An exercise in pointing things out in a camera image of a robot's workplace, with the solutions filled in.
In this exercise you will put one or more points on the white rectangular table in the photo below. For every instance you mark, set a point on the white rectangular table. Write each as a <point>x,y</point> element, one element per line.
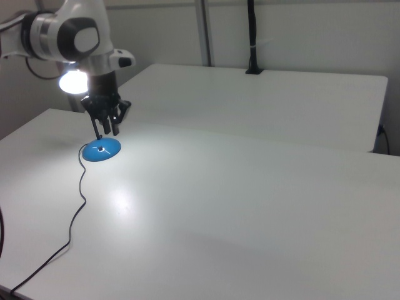
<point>250,100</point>

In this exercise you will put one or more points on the grey partition post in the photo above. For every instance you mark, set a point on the grey partition post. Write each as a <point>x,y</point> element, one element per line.
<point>204,31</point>

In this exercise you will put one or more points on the black pole with clamp base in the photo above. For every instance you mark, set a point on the black pole with clamp base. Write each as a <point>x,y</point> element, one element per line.
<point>253,37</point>

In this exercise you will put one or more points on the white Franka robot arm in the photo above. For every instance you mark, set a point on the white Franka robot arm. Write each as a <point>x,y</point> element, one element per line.
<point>47,31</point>

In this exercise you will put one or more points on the blue gooseneck desk lamp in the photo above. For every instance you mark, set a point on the blue gooseneck desk lamp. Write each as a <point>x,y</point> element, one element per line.
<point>104,153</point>

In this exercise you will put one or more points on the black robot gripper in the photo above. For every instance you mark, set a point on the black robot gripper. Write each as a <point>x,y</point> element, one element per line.
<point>103,100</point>

